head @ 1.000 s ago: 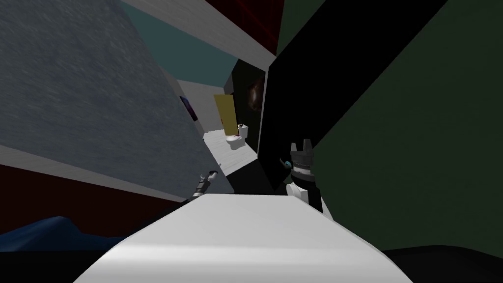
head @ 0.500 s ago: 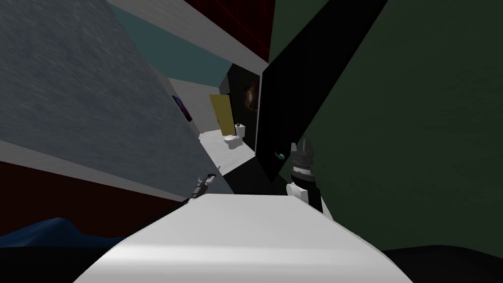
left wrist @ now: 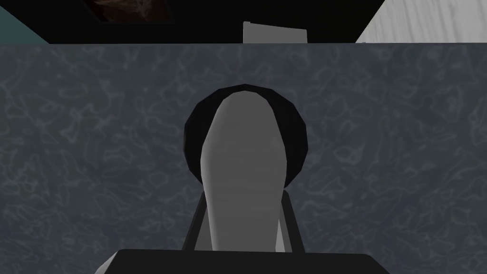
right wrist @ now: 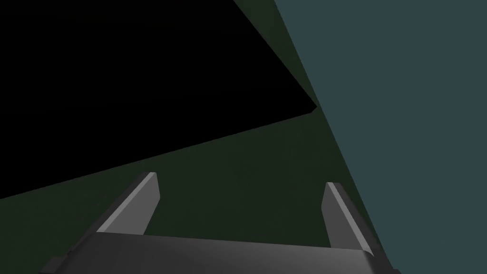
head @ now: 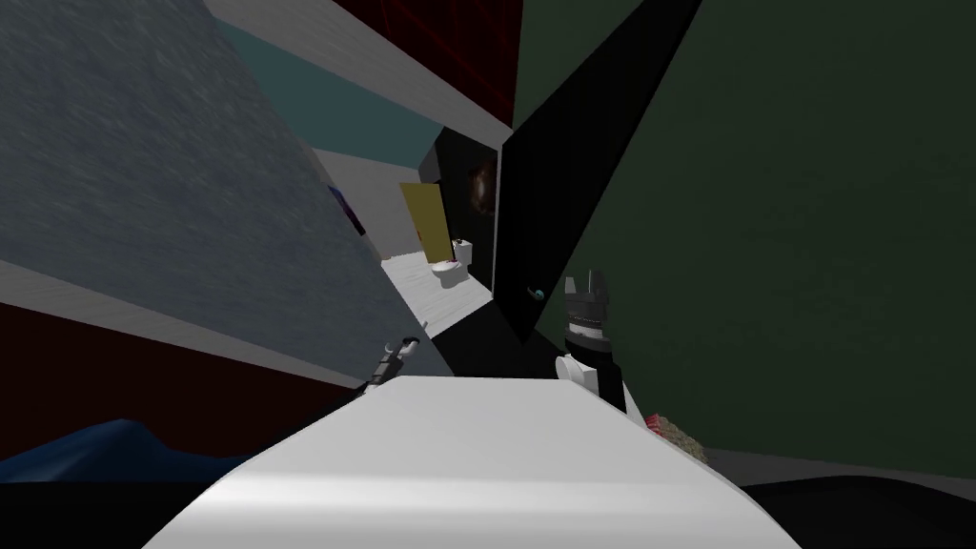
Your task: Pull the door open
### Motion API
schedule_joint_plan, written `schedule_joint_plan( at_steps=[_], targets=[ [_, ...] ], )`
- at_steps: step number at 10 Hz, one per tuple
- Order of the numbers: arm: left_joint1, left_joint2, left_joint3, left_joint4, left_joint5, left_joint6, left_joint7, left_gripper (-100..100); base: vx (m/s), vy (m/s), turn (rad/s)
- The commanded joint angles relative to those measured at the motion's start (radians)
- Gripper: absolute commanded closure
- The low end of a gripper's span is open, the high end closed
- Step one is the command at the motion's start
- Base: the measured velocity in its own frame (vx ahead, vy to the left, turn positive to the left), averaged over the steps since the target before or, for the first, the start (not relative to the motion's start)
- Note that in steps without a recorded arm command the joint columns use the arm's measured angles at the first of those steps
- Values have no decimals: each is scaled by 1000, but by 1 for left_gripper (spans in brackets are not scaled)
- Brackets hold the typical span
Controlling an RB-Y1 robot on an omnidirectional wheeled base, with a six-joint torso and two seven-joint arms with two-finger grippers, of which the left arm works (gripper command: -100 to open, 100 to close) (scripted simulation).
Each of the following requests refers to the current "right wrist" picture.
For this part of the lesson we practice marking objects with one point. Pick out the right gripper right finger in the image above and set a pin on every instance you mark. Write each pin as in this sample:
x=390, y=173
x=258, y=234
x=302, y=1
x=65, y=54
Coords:
x=341, y=220

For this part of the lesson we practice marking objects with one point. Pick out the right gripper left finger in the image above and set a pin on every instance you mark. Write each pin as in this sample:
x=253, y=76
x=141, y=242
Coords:
x=134, y=210

